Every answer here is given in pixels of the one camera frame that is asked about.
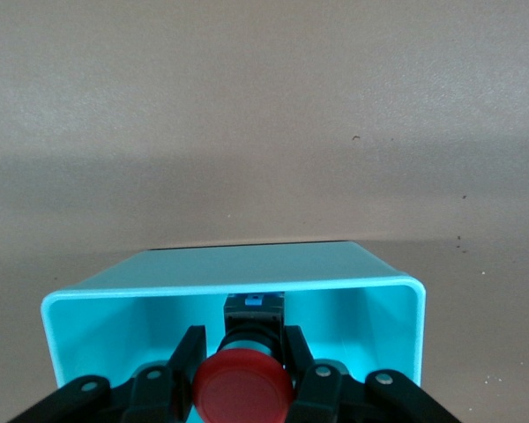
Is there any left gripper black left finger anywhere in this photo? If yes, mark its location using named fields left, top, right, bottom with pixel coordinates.
left=8, top=324, right=208, bottom=423

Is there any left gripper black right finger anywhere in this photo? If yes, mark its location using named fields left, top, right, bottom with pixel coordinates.
left=285, top=324, right=462, bottom=423

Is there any red push button switch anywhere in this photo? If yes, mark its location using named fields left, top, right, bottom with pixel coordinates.
left=192, top=293, right=296, bottom=423

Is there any cyan plastic bin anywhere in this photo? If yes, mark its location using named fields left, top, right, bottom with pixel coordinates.
left=41, top=241, right=427, bottom=423

